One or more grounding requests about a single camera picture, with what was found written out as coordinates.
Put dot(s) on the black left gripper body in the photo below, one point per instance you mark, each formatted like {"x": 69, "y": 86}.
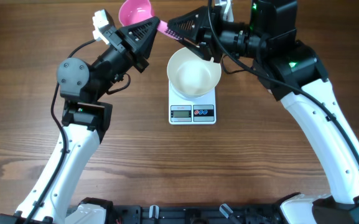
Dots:
{"x": 119, "y": 58}

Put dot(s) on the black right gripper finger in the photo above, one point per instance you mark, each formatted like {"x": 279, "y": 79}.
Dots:
{"x": 193, "y": 27}
{"x": 204, "y": 50}

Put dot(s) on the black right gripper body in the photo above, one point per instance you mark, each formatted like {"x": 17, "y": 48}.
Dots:
{"x": 237, "y": 37}

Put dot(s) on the pink plastic scoop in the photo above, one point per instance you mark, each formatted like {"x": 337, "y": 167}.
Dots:
{"x": 134, "y": 11}

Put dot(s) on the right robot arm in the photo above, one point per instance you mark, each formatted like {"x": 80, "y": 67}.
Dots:
{"x": 294, "y": 74}

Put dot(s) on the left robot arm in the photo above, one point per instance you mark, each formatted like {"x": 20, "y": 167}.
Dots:
{"x": 85, "y": 120}

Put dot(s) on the white bowl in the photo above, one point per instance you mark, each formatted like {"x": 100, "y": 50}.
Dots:
{"x": 190, "y": 75}

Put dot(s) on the white digital kitchen scale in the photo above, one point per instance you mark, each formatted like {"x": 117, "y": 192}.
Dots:
{"x": 191, "y": 111}

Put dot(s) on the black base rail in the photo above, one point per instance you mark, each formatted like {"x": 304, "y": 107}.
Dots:
{"x": 248, "y": 214}

